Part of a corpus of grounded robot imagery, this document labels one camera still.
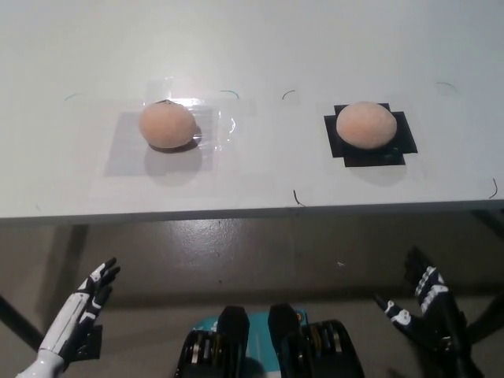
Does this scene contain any peach dumpling toy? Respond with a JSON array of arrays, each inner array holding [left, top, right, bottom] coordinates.
[[335, 101, 397, 149], [138, 100, 197, 149]]

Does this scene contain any black cross tape marker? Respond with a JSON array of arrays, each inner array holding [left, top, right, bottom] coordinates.
[[323, 102, 419, 169]]

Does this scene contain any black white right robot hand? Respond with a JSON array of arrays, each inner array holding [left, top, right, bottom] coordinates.
[[373, 246, 470, 355]]

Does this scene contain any glossy clear tape patch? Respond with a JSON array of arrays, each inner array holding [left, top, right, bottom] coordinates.
[[102, 80, 241, 178]]

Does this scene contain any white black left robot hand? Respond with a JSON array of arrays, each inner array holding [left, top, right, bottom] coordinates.
[[11, 258, 121, 378]]

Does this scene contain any dark table frame bar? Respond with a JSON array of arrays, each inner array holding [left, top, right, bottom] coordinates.
[[470, 210, 504, 238]]

